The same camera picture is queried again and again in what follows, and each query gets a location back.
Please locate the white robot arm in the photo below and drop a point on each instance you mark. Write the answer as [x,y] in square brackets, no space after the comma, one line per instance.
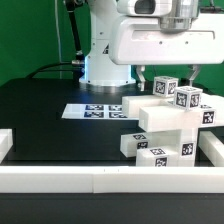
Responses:
[100,70]

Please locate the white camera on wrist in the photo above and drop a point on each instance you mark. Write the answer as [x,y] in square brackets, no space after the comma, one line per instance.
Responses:
[151,8]

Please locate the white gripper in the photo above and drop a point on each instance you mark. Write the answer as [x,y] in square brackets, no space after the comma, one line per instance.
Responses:
[140,41]

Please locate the white sheet with tags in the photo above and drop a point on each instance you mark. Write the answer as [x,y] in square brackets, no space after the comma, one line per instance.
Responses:
[93,111]

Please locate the white fence bar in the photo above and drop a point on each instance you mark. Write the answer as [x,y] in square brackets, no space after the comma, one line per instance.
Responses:
[6,142]
[212,147]
[62,179]

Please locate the white left fence bar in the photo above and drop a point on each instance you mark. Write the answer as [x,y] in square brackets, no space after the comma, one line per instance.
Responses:
[6,142]

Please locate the white tagged cube nut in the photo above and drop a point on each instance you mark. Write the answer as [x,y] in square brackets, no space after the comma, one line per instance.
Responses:
[187,97]
[164,86]

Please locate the white front fence bar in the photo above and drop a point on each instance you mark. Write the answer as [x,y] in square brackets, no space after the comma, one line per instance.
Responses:
[62,179]

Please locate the white chair seat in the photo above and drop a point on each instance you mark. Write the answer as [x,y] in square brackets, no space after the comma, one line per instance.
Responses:
[184,141]

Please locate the white chair back frame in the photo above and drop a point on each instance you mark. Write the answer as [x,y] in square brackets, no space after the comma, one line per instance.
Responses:
[157,114]

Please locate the white right fence bar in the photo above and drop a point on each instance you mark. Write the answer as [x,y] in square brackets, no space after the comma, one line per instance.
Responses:
[212,147]

